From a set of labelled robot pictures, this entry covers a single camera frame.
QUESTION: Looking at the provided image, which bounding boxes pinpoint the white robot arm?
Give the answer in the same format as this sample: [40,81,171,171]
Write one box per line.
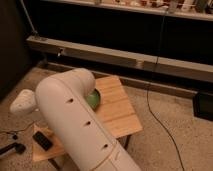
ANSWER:
[10,68,141,171]

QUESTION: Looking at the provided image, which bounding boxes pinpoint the green bowl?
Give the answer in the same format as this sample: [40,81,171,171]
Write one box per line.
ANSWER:
[86,89,101,110]

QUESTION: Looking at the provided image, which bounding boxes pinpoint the wooden side table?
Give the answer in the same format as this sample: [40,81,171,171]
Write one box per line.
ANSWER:
[33,76,142,161]

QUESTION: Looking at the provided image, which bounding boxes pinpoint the metal lamp pole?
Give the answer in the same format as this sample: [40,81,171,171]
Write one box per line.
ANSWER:
[19,0,39,36]

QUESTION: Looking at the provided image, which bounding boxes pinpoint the long grey baseboard beam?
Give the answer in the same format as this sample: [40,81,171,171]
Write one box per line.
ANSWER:
[26,36,213,83]

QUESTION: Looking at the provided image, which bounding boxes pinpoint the black box right edge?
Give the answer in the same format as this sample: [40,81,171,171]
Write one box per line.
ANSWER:
[193,93,213,121]

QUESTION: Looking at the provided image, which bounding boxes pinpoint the black object on floor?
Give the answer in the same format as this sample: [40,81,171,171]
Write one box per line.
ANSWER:
[0,142,26,155]

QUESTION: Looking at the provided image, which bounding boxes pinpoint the upper shelf with items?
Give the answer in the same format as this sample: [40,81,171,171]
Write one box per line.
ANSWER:
[44,0,213,22]

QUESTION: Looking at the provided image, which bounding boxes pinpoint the black floor cable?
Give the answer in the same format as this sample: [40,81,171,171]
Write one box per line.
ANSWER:
[146,6,186,171]

